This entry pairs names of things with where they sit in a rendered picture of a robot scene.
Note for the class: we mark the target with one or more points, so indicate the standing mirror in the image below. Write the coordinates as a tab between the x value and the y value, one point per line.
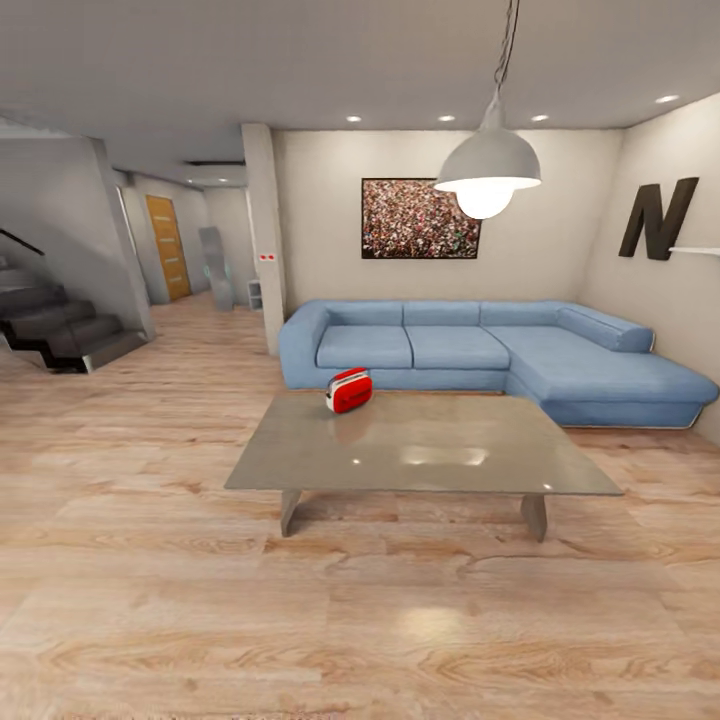
217	269

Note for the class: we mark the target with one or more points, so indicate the picture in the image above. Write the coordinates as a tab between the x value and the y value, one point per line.
407	218

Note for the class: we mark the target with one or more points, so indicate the door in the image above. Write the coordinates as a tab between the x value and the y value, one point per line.
169	247

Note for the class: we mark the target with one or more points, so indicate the radio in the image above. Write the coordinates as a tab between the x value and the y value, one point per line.
349	390

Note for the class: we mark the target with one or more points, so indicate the decorative sign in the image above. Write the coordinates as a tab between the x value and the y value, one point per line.
660	231

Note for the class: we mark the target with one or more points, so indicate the stairs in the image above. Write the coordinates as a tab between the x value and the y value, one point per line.
37	321

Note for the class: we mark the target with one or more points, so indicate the room light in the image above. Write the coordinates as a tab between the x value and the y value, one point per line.
493	152

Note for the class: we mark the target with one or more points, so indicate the sofa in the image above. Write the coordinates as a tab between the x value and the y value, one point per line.
582	367

